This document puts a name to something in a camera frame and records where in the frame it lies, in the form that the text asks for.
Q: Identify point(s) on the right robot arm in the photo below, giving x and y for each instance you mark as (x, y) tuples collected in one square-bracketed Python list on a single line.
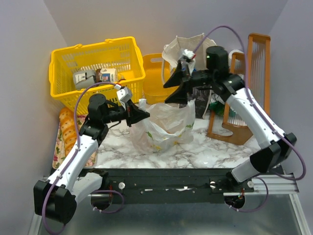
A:
[(275, 144)]

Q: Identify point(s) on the baguette bread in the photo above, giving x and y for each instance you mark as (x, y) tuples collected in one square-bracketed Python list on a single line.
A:
[(66, 117)]

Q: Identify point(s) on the yellow shopping basket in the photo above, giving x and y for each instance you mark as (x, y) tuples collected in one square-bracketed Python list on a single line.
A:
[(121, 54)]

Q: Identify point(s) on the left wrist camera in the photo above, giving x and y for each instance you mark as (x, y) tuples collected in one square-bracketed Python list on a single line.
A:
[(124, 94)]

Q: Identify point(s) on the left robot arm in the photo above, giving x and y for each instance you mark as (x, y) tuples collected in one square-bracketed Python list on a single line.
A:
[(57, 197)]

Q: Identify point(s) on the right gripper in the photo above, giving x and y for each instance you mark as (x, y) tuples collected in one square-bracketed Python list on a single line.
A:
[(185, 80)]

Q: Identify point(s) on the grey box package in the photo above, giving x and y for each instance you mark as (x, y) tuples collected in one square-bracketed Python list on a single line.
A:
[(84, 79)]

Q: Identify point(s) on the wooden rack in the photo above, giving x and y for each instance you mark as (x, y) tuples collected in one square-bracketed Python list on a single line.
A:
[(258, 54)]

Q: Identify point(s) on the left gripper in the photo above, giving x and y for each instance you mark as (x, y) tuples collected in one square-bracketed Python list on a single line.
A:
[(129, 115)]

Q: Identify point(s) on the milk carton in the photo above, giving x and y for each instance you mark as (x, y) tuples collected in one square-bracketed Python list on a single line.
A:
[(106, 75)]

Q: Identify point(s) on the floral placemat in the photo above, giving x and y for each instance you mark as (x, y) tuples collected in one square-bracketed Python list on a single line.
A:
[(59, 152)]

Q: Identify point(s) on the white plastic grocery bag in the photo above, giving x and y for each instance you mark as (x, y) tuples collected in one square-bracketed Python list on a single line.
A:
[(166, 127)]

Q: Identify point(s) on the green snack bag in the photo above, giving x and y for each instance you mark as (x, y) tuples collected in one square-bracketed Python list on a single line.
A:
[(217, 108)]

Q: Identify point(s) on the yellow plastic tray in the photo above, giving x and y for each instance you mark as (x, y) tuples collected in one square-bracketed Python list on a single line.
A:
[(153, 85)]

